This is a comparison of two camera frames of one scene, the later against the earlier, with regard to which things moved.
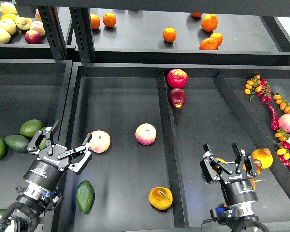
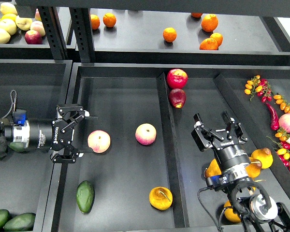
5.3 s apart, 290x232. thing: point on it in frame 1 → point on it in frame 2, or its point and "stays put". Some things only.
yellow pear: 160,198 stays put
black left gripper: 60,158 → 63,135
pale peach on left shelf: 38,26 stays put
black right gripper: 210,166 → 204,137
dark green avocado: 85,195 stays put
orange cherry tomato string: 284,106 stays put
